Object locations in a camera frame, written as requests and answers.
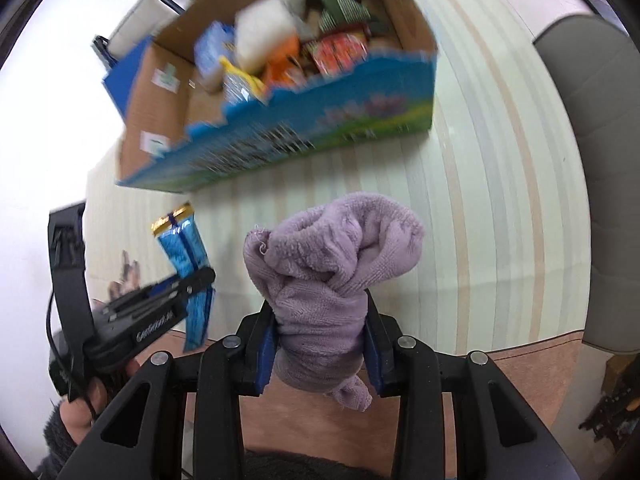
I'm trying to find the yellow snack bag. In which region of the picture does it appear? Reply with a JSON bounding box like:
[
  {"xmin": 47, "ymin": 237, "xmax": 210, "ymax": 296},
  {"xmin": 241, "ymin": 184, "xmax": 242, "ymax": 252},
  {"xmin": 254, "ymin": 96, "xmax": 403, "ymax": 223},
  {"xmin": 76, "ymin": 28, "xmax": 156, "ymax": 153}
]
[{"xmin": 220, "ymin": 57, "xmax": 268, "ymax": 106}]

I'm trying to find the red snack packet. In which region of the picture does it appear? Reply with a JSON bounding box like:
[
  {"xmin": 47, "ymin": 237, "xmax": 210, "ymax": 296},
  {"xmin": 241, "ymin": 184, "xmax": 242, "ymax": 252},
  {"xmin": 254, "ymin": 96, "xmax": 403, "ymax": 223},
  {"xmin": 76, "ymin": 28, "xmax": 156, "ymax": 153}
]
[{"xmin": 305, "ymin": 32, "xmax": 371, "ymax": 78}]

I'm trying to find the blue printed cardboard box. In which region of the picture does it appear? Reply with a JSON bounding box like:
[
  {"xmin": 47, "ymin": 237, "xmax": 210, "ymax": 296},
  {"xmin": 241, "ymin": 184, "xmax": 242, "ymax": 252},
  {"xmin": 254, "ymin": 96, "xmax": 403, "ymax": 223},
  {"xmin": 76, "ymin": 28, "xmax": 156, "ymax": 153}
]
[{"xmin": 102, "ymin": 0, "xmax": 438, "ymax": 195}]

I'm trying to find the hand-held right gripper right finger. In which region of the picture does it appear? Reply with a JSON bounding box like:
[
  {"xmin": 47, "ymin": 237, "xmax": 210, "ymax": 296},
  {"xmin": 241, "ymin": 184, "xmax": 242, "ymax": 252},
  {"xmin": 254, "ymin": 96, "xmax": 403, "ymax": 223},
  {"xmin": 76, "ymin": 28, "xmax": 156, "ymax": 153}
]
[{"xmin": 362, "ymin": 292, "xmax": 583, "ymax": 480}]

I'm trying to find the blue snack packet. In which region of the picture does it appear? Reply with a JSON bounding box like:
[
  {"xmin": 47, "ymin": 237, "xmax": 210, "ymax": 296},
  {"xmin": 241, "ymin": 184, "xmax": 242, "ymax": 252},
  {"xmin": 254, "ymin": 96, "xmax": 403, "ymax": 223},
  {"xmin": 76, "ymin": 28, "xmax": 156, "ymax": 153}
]
[{"xmin": 151, "ymin": 202, "xmax": 216, "ymax": 353}]

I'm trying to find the blue board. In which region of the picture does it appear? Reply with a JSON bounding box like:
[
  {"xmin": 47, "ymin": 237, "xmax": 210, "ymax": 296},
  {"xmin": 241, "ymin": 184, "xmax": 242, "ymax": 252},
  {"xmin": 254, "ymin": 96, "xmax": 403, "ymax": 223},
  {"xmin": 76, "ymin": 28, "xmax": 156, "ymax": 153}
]
[{"xmin": 102, "ymin": 35, "xmax": 153, "ymax": 121}]

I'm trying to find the grey office chair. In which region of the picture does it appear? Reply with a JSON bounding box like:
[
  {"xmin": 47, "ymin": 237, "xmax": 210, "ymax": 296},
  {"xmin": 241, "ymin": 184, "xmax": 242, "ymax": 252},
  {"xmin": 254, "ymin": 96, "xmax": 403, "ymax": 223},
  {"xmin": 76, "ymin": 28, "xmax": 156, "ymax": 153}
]
[{"xmin": 532, "ymin": 15, "xmax": 640, "ymax": 356}]

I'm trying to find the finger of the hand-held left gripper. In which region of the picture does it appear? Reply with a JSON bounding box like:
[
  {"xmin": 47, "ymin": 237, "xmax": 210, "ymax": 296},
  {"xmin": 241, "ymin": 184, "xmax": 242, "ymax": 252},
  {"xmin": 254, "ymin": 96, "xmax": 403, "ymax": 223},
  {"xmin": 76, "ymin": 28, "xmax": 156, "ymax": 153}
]
[{"xmin": 102, "ymin": 266, "xmax": 217, "ymax": 313}]

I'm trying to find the blue tissue pack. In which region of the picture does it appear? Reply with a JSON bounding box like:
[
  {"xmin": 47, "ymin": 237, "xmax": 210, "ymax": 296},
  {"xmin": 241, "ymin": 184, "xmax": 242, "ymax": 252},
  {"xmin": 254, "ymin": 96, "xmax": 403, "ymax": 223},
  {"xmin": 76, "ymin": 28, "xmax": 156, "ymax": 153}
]
[{"xmin": 194, "ymin": 21, "xmax": 238, "ymax": 78}]

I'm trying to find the person's left forearm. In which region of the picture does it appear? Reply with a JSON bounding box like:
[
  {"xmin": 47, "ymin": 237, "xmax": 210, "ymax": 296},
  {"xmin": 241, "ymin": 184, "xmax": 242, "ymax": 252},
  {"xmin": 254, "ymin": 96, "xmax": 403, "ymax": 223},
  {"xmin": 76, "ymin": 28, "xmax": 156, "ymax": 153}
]
[{"xmin": 32, "ymin": 402, "xmax": 81, "ymax": 480}]

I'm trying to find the purple towel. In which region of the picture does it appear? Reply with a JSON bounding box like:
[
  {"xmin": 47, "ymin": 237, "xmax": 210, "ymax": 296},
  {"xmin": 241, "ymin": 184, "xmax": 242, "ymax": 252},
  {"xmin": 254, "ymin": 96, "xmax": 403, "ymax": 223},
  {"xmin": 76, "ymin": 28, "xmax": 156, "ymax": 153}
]
[{"xmin": 243, "ymin": 191, "xmax": 426, "ymax": 413}]

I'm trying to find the green snack packet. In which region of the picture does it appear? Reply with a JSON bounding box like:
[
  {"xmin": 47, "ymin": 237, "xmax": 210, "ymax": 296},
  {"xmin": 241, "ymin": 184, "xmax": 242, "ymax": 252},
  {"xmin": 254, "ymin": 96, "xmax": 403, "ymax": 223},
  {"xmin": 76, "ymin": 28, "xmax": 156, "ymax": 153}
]
[{"xmin": 307, "ymin": 0, "xmax": 373, "ymax": 28}]

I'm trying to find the person's left hand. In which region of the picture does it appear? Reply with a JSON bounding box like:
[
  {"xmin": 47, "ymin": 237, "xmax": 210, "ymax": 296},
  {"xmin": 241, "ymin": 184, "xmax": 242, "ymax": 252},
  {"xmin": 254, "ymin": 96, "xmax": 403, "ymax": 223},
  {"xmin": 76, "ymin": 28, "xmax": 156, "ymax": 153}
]
[{"xmin": 57, "ymin": 357, "xmax": 143, "ymax": 446}]

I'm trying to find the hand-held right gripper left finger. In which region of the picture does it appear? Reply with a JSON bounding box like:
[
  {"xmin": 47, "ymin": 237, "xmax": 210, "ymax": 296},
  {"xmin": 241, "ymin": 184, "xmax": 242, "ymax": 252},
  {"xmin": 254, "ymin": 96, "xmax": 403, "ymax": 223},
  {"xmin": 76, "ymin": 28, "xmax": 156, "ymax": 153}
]
[{"xmin": 57, "ymin": 310, "xmax": 278, "ymax": 480}]

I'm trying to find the striped cat print tablecloth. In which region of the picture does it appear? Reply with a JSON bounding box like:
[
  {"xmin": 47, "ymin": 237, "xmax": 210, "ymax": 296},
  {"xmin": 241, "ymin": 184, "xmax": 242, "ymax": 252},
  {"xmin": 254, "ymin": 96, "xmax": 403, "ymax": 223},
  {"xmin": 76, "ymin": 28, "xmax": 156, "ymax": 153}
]
[{"xmin": 82, "ymin": 0, "xmax": 586, "ymax": 480}]

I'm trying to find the orange snack packet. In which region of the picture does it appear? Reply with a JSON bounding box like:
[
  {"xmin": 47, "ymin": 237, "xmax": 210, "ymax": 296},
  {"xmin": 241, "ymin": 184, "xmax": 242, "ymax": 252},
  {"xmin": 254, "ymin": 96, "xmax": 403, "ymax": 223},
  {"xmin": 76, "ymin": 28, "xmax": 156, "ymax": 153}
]
[{"xmin": 262, "ymin": 35, "xmax": 308, "ymax": 91}]

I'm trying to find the white padded chair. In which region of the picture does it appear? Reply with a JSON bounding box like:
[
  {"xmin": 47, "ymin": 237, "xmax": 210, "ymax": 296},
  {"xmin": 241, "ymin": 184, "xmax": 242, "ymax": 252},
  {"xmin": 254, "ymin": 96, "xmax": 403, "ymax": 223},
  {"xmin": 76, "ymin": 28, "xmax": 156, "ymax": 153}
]
[{"xmin": 107, "ymin": 0, "xmax": 188, "ymax": 58}]

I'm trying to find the white powder bag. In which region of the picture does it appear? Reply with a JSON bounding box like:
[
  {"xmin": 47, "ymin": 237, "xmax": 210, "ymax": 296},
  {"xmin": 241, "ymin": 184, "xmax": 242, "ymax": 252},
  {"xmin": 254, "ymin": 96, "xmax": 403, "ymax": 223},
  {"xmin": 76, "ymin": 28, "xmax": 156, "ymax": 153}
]
[{"xmin": 235, "ymin": 0, "xmax": 308, "ymax": 68}]

